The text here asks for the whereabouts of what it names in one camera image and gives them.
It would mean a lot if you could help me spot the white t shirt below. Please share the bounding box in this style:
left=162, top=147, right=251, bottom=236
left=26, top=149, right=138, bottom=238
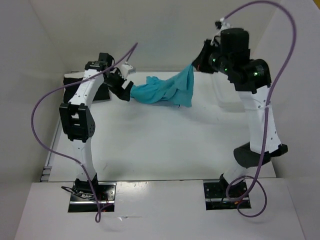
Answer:
left=64, top=72, right=85, bottom=79

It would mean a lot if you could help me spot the white plastic basket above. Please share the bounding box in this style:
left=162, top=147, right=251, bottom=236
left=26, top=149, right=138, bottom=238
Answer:
left=211, top=72, right=245, bottom=113

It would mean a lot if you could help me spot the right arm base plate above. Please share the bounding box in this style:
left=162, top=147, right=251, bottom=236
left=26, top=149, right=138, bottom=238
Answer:
left=203, top=181, right=247, bottom=211

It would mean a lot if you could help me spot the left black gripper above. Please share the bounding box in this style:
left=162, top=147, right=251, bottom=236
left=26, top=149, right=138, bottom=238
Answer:
left=102, top=69, right=133, bottom=101

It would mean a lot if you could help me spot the black t shirt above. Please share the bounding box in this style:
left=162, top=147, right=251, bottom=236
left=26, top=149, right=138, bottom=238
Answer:
left=63, top=77, right=111, bottom=103

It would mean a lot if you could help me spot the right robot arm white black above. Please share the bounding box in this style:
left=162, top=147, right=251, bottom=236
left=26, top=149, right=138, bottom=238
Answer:
left=192, top=27, right=288, bottom=197

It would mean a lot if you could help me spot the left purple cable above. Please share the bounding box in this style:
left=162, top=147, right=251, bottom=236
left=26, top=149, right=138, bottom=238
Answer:
left=30, top=41, right=139, bottom=223

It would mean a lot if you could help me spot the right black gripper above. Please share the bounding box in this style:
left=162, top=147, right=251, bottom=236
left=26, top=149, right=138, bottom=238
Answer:
left=191, top=38, right=232, bottom=75

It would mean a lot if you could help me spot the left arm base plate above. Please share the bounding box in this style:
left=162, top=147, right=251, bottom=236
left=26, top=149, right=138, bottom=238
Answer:
left=67, top=182, right=117, bottom=213

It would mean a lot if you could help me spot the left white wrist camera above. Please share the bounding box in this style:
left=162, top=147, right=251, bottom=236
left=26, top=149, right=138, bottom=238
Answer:
left=119, top=62, right=136, bottom=79

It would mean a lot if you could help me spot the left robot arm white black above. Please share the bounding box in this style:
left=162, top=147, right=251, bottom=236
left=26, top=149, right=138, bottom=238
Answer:
left=59, top=53, right=136, bottom=200

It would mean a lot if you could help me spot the cyan t shirt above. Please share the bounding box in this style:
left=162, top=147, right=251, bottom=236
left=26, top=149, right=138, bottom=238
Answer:
left=130, top=64, right=195, bottom=108

